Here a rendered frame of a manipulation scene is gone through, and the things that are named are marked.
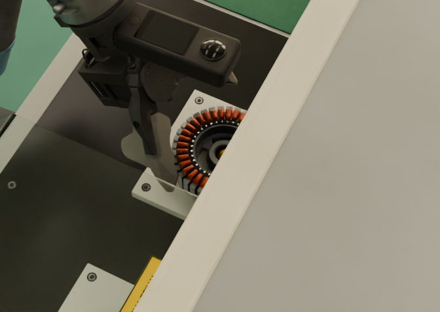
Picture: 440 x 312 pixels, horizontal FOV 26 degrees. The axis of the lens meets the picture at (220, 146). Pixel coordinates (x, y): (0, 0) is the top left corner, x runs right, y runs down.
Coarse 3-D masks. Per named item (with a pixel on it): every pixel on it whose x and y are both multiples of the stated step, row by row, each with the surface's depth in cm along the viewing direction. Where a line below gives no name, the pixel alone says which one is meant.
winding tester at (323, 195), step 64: (320, 0) 48; (384, 0) 48; (320, 64) 46; (384, 64) 46; (256, 128) 44; (320, 128) 45; (384, 128) 45; (256, 192) 43; (320, 192) 43; (384, 192) 43; (192, 256) 41; (256, 256) 41; (320, 256) 41; (384, 256) 41
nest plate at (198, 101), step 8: (192, 96) 109; (200, 96) 109; (208, 96) 109; (192, 104) 109; (200, 104) 109; (208, 104) 109; (216, 104) 109; (224, 104) 109; (184, 112) 108; (192, 112) 108; (232, 112) 108; (176, 120) 108; (184, 120) 108; (176, 128) 107; (200, 152) 106; (200, 160) 105; (176, 184) 104
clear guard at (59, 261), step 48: (0, 144) 73; (48, 144) 73; (0, 192) 71; (48, 192) 71; (96, 192) 71; (144, 192) 71; (0, 240) 69; (48, 240) 69; (96, 240) 69; (144, 240) 69; (0, 288) 67; (48, 288) 67; (96, 288) 67
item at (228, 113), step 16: (208, 112) 104; (224, 112) 104; (240, 112) 105; (192, 128) 103; (208, 128) 103; (224, 128) 104; (176, 144) 102; (192, 144) 102; (208, 144) 104; (224, 144) 103; (176, 160) 101; (192, 160) 101; (208, 160) 103; (192, 176) 100; (208, 176) 100; (192, 192) 101
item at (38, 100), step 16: (240, 16) 119; (64, 48) 117; (80, 48) 117; (64, 64) 116; (48, 80) 114; (64, 80) 114; (32, 96) 113; (48, 96) 113; (16, 112) 112; (32, 112) 112
